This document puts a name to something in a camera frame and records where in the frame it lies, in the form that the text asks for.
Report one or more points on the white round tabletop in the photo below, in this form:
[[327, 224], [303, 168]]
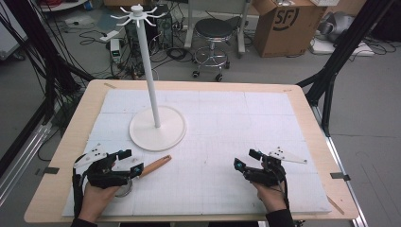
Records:
[[63, 4]]

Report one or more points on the cardboard box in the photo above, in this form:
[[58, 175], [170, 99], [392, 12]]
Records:
[[283, 31]]

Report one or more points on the person's left hand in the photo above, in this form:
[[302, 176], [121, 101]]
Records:
[[96, 198]]

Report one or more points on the black round stool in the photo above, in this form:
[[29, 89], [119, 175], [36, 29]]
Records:
[[213, 28]]

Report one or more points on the grey bag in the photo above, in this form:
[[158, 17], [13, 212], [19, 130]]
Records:
[[339, 23]]

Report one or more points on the black metal stand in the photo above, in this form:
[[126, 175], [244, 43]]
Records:
[[340, 56], [52, 63]]

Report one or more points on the person's right hand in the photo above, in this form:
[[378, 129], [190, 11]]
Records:
[[272, 197]]

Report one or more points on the bench power supply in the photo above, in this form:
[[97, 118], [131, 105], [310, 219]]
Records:
[[115, 50]]

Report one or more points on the aluminium rail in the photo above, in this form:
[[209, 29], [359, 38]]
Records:
[[343, 170], [22, 164]]

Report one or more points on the white power strip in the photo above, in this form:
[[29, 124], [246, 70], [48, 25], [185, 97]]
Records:
[[109, 36]]

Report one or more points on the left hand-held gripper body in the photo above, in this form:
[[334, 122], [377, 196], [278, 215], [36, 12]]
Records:
[[101, 176]]

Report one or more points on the black table clamp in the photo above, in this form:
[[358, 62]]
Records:
[[50, 170], [339, 176]]

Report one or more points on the brown tape strip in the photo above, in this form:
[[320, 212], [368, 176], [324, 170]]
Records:
[[335, 205], [110, 85]]

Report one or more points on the white rack with hooks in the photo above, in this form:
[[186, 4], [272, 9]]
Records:
[[157, 132]]

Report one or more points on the white flat board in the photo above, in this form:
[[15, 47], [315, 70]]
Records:
[[346, 48]]

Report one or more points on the wooden table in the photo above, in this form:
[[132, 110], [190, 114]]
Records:
[[78, 126]]

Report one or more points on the black computer tower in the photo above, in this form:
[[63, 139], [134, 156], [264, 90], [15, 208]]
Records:
[[164, 28]]

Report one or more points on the white table mat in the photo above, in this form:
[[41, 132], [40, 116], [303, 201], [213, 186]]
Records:
[[220, 151]]

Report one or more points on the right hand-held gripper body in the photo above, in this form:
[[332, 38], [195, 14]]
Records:
[[266, 176]]

